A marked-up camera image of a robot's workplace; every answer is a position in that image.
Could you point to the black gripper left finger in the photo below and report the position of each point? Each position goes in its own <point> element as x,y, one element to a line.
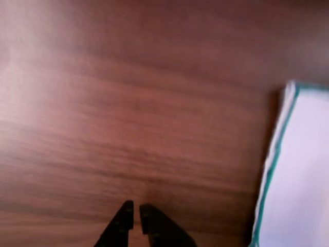
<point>118,229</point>

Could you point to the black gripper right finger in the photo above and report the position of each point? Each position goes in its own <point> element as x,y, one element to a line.
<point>162,229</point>

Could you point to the green-bordered white paper sheet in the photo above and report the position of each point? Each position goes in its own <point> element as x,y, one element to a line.
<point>298,167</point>

